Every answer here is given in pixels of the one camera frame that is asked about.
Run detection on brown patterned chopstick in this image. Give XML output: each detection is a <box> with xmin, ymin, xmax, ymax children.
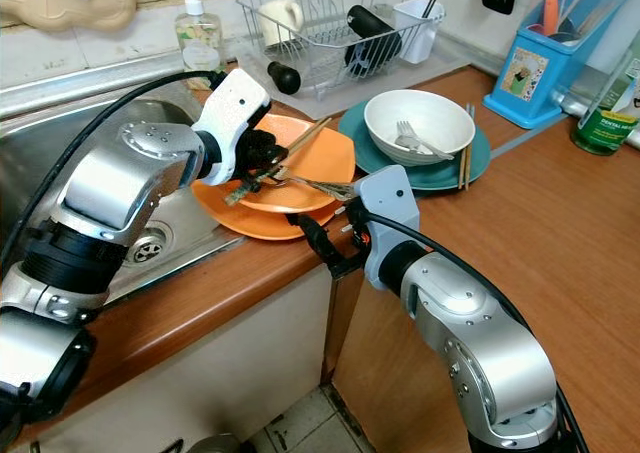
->
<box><xmin>225</xmin><ymin>120</ymin><xmax>329</xmax><ymax>206</ymax></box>
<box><xmin>228</xmin><ymin>119</ymin><xmax>333</xmax><ymax>204</ymax></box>

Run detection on orange plastic plate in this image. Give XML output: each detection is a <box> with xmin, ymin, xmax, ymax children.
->
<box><xmin>240</xmin><ymin>115</ymin><xmax>358</xmax><ymax>215</ymax></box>
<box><xmin>190</xmin><ymin>178</ymin><xmax>336</xmax><ymax>242</ymax></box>

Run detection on silver metal fork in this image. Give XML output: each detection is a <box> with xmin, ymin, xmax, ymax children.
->
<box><xmin>282</xmin><ymin>175</ymin><xmax>359</xmax><ymax>202</ymax></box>
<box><xmin>395</xmin><ymin>120</ymin><xmax>456</xmax><ymax>161</ymax></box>

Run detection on pale dish rack drain tray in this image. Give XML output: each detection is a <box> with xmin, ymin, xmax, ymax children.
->
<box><xmin>240</xmin><ymin>33</ymin><xmax>456</xmax><ymax>119</ymax></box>

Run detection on small black round object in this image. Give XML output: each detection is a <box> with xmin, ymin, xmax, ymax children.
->
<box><xmin>267</xmin><ymin>61</ymin><xmax>302</xmax><ymax>96</ymax></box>

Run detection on teal plate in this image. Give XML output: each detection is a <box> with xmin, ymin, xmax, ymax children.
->
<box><xmin>338</xmin><ymin>98</ymin><xmax>493</xmax><ymax>192</ymax></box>

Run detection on steel sink drain strainer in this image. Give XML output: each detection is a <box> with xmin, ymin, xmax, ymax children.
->
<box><xmin>130</xmin><ymin>228</ymin><xmax>169</xmax><ymax>266</ymax></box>

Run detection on plain wooden chopstick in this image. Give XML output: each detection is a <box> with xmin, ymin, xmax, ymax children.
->
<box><xmin>464</xmin><ymin>103</ymin><xmax>476</xmax><ymax>189</ymax></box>
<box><xmin>458</xmin><ymin>103</ymin><xmax>468</xmax><ymax>191</ymax></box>

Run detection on white mug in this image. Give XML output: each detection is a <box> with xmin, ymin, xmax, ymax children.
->
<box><xmin>257</xmin><ymin>0</ymin><xmax>304</xmax><ymax>47</ymax></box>

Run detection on brown cabinet door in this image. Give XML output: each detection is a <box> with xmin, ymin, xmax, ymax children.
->
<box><xmin>328</xmin><ymin>271</ymin><xmax>481</xmax><ymax>453</ymax></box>

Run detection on clear soap pump bottle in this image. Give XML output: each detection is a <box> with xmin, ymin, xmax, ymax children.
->
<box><xmin>175</xmin><ymin>0</ymin><xmax>224</xmax><ymax>79</ymax></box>

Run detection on white bowl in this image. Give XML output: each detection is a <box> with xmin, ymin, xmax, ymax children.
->
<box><xmin>364</xmin><ymin>89</ymin><xmax>476</xmax><ymax>167</ymax></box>

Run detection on black flask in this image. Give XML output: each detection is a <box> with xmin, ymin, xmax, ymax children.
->
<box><xmin>345</xmin><ymin>5</ymin><xmax>401</xmax><ymax>74</ymax></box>

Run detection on white cabinet front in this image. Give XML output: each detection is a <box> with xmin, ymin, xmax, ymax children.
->
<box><xmin>15</xmin><ymin>263</ymin><xmax>339</xmax><ymax>453</ymax></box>

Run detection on white utensil cup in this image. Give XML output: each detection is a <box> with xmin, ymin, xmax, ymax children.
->
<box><xmin>393</xmin><ymin>0</ymin><xmax>446</xmax><ymax>64</ymax></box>

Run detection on blue utensil holder box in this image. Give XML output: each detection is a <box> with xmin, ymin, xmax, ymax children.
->
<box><xmin>482</xmin><ymin>0</ymin><xmax>636</xmax><ymax>129</ymax></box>

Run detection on stainless steel sink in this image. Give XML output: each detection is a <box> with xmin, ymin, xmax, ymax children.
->
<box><xmin>0</xmin><ymin>68</ymin><xmax>241</xmax><ymax>304</ymax></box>

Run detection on silver metal pipe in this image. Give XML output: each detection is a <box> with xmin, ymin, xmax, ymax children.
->
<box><xmin>555</xmin><ymin>91</ymin><xmax>596</xmax><ymax>121</ymax></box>

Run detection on beige plastic board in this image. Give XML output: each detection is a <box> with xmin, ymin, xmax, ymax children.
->
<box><xmin>0</xmin><ymin>0</ymin><xmax>136</xmax><ymax>29</ymax></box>

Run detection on green labelled bottle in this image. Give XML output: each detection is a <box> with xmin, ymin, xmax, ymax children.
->
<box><xmin>573</xmin><ymin>48</ymin><xmax>640</xmax><ymax>157</ymax></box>

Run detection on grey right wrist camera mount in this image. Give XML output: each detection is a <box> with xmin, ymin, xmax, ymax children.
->
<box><xmin>355</xmin><ymin>165</ymin><xmax>421</xmax><ymax>292</ymax></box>

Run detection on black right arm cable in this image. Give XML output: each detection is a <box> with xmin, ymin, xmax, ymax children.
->
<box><xmin>363</xmin><ymin>213</ymin><xmax>591</xmax><ymax>453</ymax></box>

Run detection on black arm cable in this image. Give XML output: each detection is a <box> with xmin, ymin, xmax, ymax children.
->
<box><xmin>0</xmin><ymin>68</ymin><xmax>221</xmax><ymax>269</ymax></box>
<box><xmin>363</xmin><ymin>213</ymin><xmax>591</xmax><ymax>453</ymax></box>

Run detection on white wire dish rack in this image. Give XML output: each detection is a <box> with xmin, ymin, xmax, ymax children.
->
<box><xmin>238</xmin><ymin>0</ymin><xmax>446</xmax><ymax>99</ymax></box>

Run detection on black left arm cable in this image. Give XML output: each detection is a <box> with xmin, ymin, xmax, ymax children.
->
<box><xmin>0</xmin><ymin>68</ymin><xmax>221</xmax><ymax>269</ymax></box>

